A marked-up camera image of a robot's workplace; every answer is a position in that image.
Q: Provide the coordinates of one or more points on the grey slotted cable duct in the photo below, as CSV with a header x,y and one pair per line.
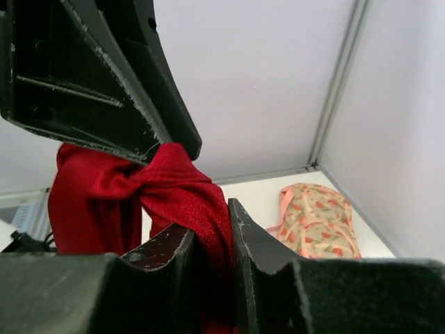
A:
x,y
28,219

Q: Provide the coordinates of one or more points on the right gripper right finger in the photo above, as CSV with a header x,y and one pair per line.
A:
x,y
277,291

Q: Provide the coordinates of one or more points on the pink floral mesh laundry bag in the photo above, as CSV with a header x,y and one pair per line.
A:
x,y
315,221

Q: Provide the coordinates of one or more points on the red bra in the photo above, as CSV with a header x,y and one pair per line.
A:
x,y
97,201

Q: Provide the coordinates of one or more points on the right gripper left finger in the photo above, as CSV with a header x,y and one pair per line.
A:
x,y
151,289

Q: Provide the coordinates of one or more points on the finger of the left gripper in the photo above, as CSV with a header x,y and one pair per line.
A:
x,y
133,25
64,77

